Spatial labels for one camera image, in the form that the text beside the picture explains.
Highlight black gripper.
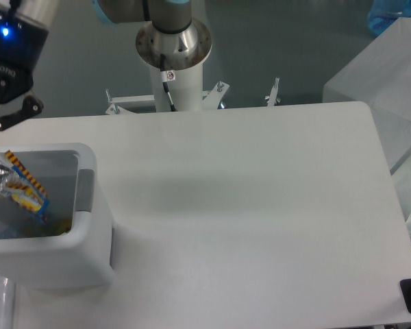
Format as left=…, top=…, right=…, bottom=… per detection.
left=0, top=5, right=48, bottom=132

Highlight blue snack wrapper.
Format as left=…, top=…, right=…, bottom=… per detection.
left=0, top=150, right=50, bottom=223

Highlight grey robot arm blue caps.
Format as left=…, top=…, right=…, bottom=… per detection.
left=0, top=1, right=192, bottom=131

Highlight white trash can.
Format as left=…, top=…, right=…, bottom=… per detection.
left=0, top=143, right=114, bottom=289

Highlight translucent plastic box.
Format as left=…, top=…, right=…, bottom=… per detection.
left=323, top=18, right=411, bottom=170

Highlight blue plastic bag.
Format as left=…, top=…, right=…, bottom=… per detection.
left=367, top=1, right=411, bottom=36

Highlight white base bracket left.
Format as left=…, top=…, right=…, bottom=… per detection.
left=105, top=88, right=156, bottom=115

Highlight white base bracket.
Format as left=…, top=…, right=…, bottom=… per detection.
left=201, top=81, right=230, bottom=110
left=105, top=88, right=156, bottom=115

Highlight black cable on pedestal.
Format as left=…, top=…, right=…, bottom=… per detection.
left=159, top=53, right=177, bottom=112

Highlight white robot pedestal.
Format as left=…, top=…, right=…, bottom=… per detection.
left=136, top=18, right=212, bottom=112

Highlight white base bracket right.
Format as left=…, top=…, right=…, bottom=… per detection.
left=201, top=81, right=230, bottom=110

